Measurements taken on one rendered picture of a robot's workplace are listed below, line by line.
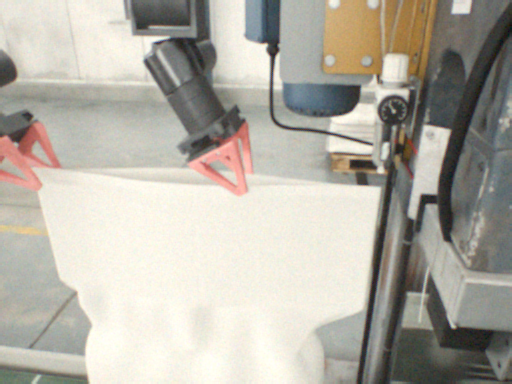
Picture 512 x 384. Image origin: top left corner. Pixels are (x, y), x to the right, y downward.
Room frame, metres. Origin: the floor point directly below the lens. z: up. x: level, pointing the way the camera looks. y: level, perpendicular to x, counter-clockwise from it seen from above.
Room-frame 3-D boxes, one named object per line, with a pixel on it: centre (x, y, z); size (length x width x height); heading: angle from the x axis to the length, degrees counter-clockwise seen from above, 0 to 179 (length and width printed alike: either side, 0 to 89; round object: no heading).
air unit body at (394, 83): (0.51, -0.18, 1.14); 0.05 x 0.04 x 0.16; 172
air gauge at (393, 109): (0.50, -0.17, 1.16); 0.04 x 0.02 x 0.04; 82
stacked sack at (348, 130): (3.49, -0.92, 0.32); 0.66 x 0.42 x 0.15; 166
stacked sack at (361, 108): (3.28, -0.95, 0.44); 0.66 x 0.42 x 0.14; 78
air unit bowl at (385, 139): (0.52, -0.17, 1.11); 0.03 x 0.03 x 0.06
